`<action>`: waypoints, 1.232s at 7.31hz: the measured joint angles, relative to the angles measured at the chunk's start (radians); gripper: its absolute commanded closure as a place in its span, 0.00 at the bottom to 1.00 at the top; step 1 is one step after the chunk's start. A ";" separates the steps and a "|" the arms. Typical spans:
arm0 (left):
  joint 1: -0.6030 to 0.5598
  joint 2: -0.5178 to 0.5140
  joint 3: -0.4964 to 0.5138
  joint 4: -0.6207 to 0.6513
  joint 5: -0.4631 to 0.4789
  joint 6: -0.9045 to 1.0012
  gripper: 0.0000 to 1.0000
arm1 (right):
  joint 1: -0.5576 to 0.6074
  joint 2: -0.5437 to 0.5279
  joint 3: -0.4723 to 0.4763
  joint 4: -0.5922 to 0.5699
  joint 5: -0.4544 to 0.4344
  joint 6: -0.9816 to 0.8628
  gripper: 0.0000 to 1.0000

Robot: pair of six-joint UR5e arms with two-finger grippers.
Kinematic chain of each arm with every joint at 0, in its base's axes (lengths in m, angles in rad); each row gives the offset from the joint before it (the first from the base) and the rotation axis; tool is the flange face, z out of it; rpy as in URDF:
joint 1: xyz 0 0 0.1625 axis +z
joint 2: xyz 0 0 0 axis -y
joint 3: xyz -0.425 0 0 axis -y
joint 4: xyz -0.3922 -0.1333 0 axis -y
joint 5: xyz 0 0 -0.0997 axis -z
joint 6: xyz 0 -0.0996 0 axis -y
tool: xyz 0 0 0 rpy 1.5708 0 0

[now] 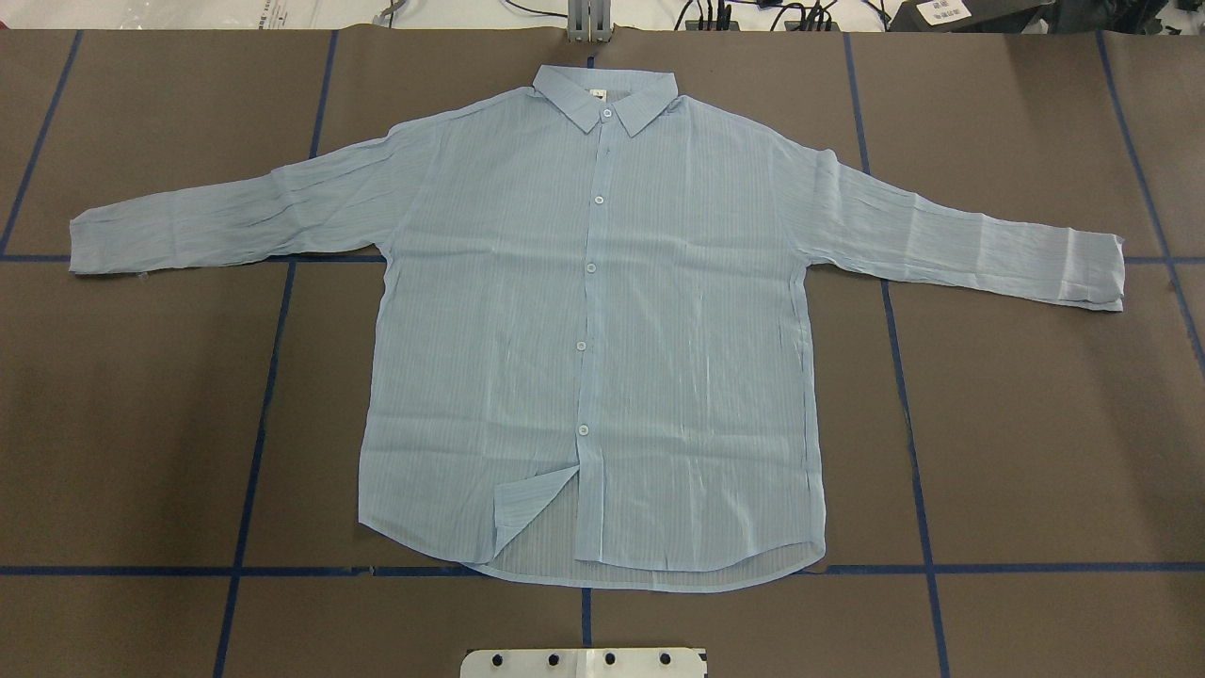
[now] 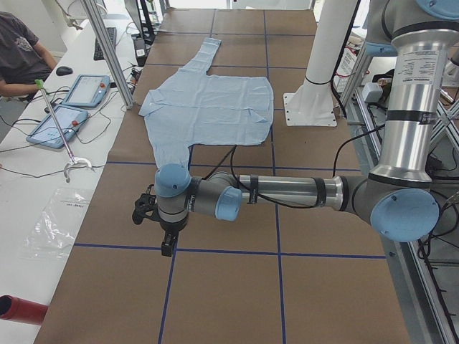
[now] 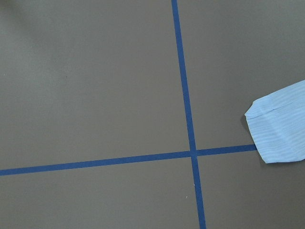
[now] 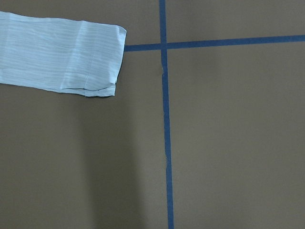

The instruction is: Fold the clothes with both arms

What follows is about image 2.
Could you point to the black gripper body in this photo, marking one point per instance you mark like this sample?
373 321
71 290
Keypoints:
171 229

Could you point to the light blue button-up shirt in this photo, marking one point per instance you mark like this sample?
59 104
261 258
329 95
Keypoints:
192 107

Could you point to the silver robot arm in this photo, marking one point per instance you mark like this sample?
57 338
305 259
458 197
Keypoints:
275 44

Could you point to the clear plastic bag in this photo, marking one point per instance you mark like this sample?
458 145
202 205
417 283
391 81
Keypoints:
55 231

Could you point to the blue teach pendant far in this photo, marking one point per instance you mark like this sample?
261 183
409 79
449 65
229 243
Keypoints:
87 91

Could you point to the red cylinder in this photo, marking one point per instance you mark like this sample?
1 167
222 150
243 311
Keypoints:
22 311

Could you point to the black computer mouse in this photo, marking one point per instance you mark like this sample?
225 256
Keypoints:
63 70

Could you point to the metal reacher grabber stick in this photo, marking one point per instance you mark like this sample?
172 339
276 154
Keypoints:
74 160

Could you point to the seated person dark shirt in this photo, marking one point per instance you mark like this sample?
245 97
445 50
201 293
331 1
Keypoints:
24 59

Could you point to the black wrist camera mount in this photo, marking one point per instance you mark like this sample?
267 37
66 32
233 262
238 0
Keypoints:
146 207

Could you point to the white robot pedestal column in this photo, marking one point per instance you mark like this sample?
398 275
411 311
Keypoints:
312 103

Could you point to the aluminium frame post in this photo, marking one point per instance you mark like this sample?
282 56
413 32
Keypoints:
108 49

